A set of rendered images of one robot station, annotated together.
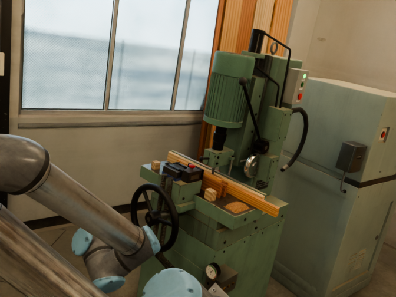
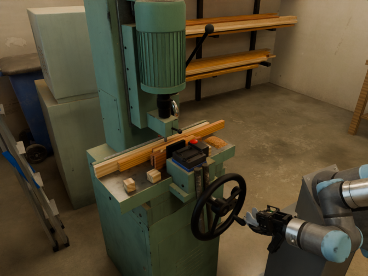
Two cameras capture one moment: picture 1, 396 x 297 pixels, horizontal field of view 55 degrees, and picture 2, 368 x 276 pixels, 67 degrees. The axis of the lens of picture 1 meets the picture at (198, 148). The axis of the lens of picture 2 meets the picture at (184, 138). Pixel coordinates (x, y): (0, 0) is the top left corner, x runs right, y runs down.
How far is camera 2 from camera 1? 1.69 m
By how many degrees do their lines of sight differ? 73
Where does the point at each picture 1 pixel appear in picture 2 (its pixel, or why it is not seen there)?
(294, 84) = not seen: hidden behind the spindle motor
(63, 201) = not seen: outside the picture
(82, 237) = (344, 242)
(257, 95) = not seen: hidden behind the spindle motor
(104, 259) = (351, 228)
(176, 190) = (212, 169)
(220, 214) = (224, 154)
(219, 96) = (181, 57)
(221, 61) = (177, 14)
